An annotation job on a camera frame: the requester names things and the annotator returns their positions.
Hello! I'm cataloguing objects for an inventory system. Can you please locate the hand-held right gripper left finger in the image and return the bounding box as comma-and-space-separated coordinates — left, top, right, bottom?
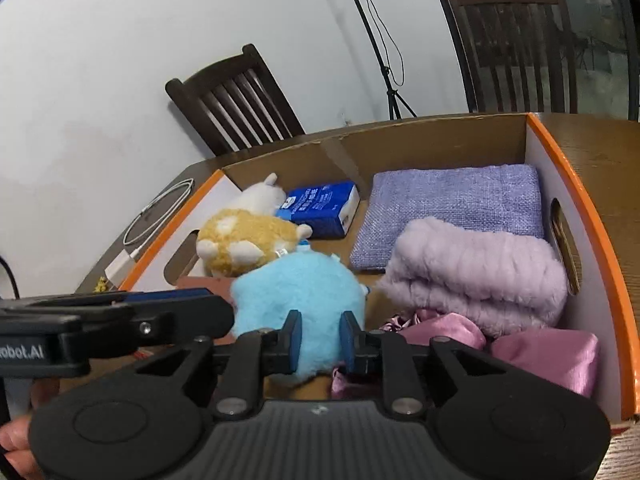
134, 309, 304, 420

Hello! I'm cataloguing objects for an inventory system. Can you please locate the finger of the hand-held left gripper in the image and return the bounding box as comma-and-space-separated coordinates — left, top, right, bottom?
0, 287, 213, 312
79, 293, 236, 350

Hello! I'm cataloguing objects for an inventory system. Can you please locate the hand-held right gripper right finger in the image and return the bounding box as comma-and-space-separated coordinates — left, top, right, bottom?
339, 311, 506, 419

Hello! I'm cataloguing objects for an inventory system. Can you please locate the blue plush toy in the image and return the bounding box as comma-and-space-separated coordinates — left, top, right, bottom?
229, 251, 371, 386

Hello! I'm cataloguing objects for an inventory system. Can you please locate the yellow white plush toy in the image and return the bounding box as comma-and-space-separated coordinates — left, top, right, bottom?
195, 172, 314, 277

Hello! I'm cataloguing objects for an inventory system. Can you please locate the blue tissue pack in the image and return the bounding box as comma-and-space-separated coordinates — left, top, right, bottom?
274, 181, 361, 240

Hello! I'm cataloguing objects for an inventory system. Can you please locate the lilac fluffy blanket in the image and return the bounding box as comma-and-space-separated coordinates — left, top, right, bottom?
377, 216, 570, 339

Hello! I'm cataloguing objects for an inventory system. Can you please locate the orange cardboard box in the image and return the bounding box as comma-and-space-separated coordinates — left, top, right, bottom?
119, 112, 640, 429

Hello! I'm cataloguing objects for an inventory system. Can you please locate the person's left hand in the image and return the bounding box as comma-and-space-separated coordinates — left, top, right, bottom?
0, 377, 62, 480

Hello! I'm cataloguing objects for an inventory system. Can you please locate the white charger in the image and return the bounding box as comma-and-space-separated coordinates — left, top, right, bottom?
103, 252, 136, 281

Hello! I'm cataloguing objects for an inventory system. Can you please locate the purple woven pouch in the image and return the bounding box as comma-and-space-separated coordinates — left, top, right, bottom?
348, 163, 546, 274

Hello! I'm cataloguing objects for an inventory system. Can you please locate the pink satin cloth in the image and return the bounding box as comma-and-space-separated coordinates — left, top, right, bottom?
329, 309, 600, 399

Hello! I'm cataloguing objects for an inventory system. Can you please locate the studio light with black stand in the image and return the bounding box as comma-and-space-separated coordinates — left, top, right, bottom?
334, 0, 419, 121

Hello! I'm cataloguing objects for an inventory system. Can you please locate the sliding glass door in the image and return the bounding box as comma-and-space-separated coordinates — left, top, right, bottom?
425, 0, 640, 122

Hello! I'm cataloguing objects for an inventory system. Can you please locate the white cable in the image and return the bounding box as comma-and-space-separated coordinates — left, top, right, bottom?
122, 178, 195, 249

